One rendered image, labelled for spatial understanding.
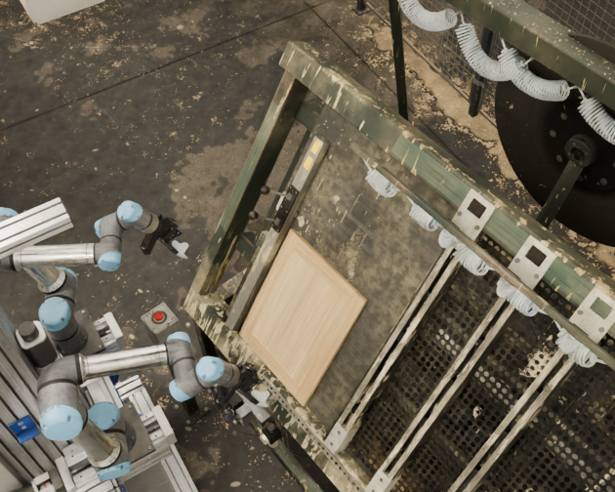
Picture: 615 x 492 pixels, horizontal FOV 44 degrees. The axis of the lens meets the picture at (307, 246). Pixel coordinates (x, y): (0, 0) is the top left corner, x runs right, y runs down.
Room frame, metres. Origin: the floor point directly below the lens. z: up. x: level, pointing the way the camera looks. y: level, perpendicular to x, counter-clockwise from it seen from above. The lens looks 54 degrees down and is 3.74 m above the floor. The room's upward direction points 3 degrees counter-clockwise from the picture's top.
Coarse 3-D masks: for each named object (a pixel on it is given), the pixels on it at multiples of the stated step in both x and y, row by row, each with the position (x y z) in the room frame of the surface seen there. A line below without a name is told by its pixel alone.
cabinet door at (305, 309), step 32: (288, 256) 1.76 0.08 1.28; (320, 256) 1.69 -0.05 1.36; (288, 288) 1.67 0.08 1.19; (320, 288) 1.60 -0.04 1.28; (352, 288) 1.54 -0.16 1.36; (256, 320) 1.64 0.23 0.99; (288, 320) 1.57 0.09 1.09; (320, 320) 1.51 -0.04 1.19; (352, 320) 1.45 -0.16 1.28; (256, 352) 1.54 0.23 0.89; (288, 352) 1.48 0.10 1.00; (320, 352) 1.42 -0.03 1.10; (288, 384) 1.38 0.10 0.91
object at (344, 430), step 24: (456, 216) 1.47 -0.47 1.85; (480, 240) 1.45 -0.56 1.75; (456, 264) 1.39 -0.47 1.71; (432, 288) 1.39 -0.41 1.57; (408, 312) 1.34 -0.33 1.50; (432, 312) 1.34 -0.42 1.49; (408, 336) 1.28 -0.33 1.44; (384, 360) 1.27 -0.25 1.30; (384, 384) 1.22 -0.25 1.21; (360, 408) 1.17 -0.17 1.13; (336, 432) 1.13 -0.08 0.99
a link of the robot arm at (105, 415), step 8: (96, 408) 1.15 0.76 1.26; (104, 408) 1.15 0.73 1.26; (112, 408) 1.15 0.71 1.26; (96, 416) 1.12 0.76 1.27; (104, 416) 1.12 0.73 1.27; (112, 416) 1.12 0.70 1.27; (120, 416) 1.14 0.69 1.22; (96, 424) 1.09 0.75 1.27; (104, 424) 1.09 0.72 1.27; (112, 424) 1.09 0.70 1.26; (120, 424) 1.11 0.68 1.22; (120, 432) 1.07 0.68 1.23
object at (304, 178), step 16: (320, 144) 1.96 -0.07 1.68; (304, 160) 1.96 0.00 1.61; (320, 160) 1.95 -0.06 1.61; (304, 176) 1.92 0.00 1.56; (304, 192) 1.90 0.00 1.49; (288, 224) 1.85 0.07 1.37; (272, 240) 1.82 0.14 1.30; (272, 256) 1.80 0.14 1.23; (256, 272) 1.76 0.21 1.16; (256, 288) 1.74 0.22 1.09; (240, 304) 1.71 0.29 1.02; (240, 320) 1.68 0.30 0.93
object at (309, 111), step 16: (304, 112) 2.16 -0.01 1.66; (320, 112) 2.14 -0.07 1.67; (304, 144) 2.09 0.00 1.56; (288, 176) 2.04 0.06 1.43; (272, 208) 1.99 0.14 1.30; (240, 240) 1.96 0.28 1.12; (256, 240) 1.94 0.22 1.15; (496, 288) 1.34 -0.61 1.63; (544, 320) 1.20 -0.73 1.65; (592, 368) 1.03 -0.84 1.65; (576, 384) 1.02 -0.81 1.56; (608, 384) 0.98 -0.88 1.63; (560, 416) 0.97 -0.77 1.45; (432, 448) 1.02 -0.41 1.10; (448, 464) 0.96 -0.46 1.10; (512, 464) 0.90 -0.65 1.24
